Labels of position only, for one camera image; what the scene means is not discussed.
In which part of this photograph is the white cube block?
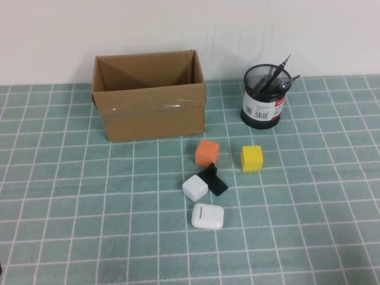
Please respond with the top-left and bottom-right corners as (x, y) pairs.
(182, 174), (210, 203)

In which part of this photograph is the black L-shaped bracket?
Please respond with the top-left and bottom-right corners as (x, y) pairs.
(198, 162), (229, 197)

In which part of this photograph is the black handled screwdriver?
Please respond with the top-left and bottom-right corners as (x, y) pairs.
(277, 74), (301, 90)

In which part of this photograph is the thin black flexible shaft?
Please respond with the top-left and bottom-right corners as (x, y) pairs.
(259, 55), (292, 93)

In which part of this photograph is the orange foam block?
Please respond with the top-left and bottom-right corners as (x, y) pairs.
(195, 139), (220, 167)

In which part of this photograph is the brown cardboard box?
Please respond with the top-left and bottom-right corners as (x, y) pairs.
(90, 49), (207, 143)

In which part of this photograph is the yellow foam block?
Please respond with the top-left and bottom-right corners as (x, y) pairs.
(240, 145), (264, 173)

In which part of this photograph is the white earbuds case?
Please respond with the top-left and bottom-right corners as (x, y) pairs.
(191, 203), (224, 230)

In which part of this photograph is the black mesh pen holder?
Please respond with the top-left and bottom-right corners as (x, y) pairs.
(240, 64), (293, 130)

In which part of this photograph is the green grid tablecloth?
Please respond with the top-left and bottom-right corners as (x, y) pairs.
(0, 74), (380, 285)

